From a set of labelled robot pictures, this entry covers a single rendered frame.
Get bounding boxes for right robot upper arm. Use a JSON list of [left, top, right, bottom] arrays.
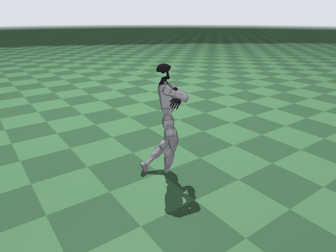
[[161, 86, 189, 103]]

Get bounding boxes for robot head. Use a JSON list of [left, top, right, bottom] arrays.
[[156, 64, 171, 85]]

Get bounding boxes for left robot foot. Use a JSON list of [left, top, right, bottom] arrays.
[[140, 162, 148, 172]]

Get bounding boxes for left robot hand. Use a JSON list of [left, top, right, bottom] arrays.
[[170, 98, 181, 109]]

